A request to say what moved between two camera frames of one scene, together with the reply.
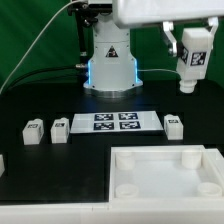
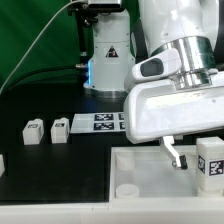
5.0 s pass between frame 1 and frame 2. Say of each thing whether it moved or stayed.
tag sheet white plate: stayed
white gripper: moved
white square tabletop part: stayed
